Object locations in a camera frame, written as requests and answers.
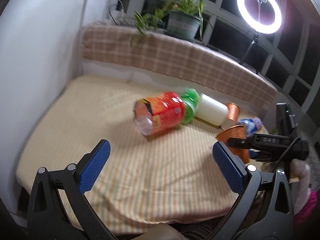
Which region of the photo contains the brown plaid sill cloth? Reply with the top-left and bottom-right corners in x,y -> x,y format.
81,24 -> 277,109

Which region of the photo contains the small copper cup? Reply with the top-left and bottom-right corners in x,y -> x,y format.
221,102 -> 240,130

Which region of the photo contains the yellow checked table cloth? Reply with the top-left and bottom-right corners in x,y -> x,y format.
16,75 -> 237,235

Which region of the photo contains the orange red plastic cup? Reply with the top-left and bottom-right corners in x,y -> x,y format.
133,92 -> 185,136

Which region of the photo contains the green plastic bottle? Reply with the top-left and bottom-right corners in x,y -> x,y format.
181,88 -> 200,125

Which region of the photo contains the large green potted plant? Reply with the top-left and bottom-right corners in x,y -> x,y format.
162,0 -> 205,42

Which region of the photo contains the black ring light stand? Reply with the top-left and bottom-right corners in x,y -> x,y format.
239,31 -> 259,65

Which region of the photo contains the large copper cup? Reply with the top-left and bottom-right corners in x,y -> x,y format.
216,125 -> 249,164

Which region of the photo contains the white cylindrical cup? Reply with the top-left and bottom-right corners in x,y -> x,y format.
195,94 -> 228,126

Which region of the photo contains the small green potted plant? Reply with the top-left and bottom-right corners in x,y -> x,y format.
130,8 -> 169,46

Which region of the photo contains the pink fabric item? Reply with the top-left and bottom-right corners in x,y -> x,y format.
294,191 -> 318,228

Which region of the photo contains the blue white crumpled bottle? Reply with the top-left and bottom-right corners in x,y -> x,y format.
238,117 -> 263,138

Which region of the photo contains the white ring light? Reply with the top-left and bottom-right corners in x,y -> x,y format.
236,0 -> 282,34

